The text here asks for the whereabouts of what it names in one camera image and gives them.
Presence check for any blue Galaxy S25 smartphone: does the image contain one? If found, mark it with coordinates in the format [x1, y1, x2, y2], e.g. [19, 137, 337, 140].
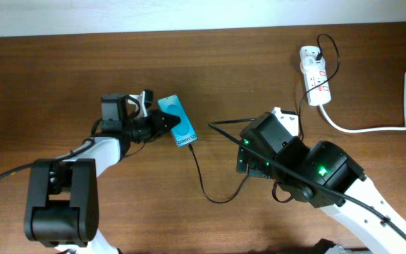
[158, 95, 197, 147]

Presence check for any black USB charging cable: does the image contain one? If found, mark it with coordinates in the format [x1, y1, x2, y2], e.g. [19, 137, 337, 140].
[187, 34, 341, 205]

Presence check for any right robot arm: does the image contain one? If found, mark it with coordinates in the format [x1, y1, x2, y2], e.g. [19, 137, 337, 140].
[238, 108, 406, 253]

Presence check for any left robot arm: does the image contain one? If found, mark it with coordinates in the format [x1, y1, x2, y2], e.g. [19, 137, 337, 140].
[24, 90, 180, 253]

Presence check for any white USB charger adapter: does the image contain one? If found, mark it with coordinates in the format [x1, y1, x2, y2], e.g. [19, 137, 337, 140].
[300, 56, 326, 73]

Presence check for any white power strip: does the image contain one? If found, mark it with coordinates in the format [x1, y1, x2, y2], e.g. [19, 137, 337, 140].
[300, 46, 331, 106]

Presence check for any white power strip cord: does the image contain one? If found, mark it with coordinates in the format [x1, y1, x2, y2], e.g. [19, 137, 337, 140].
[317, 62, 406, 134]

